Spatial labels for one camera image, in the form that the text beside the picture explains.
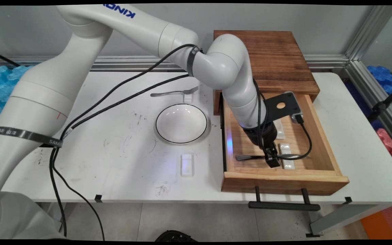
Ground black stand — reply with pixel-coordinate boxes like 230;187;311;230
367;81;392;124

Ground red plastic bag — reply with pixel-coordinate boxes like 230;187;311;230
376;128;392;157

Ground white plate with black rim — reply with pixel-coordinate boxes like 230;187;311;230
156;103;209;144

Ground black drawer handle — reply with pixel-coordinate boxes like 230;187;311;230
248;186;322;212

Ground black round floor object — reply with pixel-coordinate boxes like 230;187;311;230
155;230;198;243

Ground light wooden drawer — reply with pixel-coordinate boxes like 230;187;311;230
221;93;350;196

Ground angled aluminium frame post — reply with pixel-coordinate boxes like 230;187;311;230
344;5;392;154

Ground blue plastic bags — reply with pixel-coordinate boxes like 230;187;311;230
0;65;35;128
367;65;392;113

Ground black printed velcro strap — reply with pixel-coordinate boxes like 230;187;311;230
0;126;63;149

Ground horizontal aluminium frame rail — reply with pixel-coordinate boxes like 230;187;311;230
0;54;350;72

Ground dark wooden cabinet top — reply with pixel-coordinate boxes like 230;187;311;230
213;31;321;117

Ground grey table leg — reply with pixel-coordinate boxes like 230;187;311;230
306;203;392;238

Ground orange box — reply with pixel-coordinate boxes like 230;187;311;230
360;204;392;241

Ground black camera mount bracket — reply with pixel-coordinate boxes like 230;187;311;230
263;92;299;124

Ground silver metal fork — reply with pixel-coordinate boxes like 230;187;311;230
150;86;199;98

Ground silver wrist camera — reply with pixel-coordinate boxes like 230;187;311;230
282;91;303;118

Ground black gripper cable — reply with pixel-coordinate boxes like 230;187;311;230
49;73;192;241

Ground black drawer slide rail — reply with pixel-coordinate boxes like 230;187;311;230
219;94;226;173

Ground silver metal knife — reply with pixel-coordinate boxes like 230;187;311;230
235;153;311;161

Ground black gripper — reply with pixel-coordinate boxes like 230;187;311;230
241;120;282;168

